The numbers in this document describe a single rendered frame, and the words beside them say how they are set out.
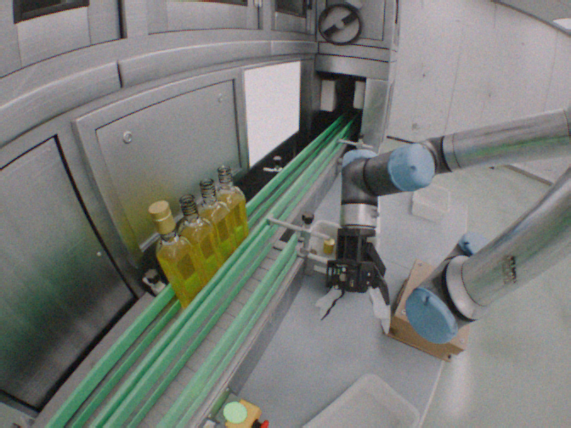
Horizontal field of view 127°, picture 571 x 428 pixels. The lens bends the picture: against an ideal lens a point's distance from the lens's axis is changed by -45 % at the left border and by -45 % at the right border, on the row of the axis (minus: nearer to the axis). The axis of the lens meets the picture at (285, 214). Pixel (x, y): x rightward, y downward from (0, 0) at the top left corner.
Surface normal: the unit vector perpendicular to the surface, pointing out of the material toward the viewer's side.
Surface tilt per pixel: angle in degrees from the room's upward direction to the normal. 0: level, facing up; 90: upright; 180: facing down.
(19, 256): 91
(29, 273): 91
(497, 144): 86
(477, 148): 86
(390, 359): 0
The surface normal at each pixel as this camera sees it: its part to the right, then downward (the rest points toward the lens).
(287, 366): 0.00, -0.79
